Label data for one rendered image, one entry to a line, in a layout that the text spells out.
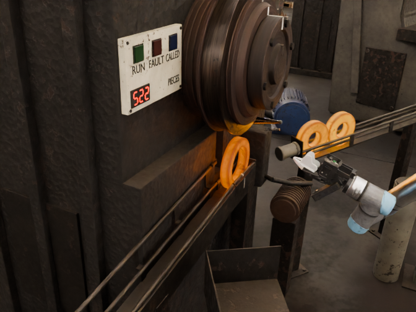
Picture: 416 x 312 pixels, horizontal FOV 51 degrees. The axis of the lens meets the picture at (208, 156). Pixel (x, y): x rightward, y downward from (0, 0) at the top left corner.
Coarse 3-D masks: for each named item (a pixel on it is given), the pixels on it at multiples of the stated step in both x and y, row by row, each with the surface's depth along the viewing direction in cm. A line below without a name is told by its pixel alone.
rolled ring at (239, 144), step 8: (232, 144) 146; (240, 144) 149; (248, 144) 156; (224, 152) 146; (232, 152) 145; (240, 152) 157; (248, 152) 158; (224, 160) 145; (232, 160) 145; (240, 160) 159; (248, 160) 160; (224, 168) 145; (232, 168) 147; (240, 168) 158; (224, 176) 146; (232, 176) 156; (224, 184) 149
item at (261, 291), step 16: (208, 256) 114; (224, 256) 115; (240, 256) 116; (256, 256) 117; (272, 256) 118; (208, 272) 110; (224, 272) 118; (240, 272) 119; (256, 272) 119; (272, 272) 120; (208, 288) 111; (224, 288) 117; (240, 288) 118; (256, 288) 118; (272, 288) 118; (208, 304) 112; (224, 304) 113; (240, 304) 113; (256, 304) 114; (272, 304) 114
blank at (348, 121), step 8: (344, 112) 190; (328, 120) 189; (336, 120) 187; (344, 120) 190; (352, 120) 192; (328, 128) 188; (336, 128) 189; (344, 128) 195; (352, 128) 195; (328, 136) 189; (336, 136) 192
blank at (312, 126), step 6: (312, 120) 184; (306, 126) 182; (312, 126) 182; (318, 126) 184; (324, 126) 185; (300, 132) 182; (306, 132) 182; (312, 132) 183; (318, 132) 185; (324, 132) 187; (300, 138) 182; (306, 138) 183; (318, 138) 188; (324, 138) 188; (306, 144) 184; (312, 144) 189; (318, 144) 188; (312, 150) 188
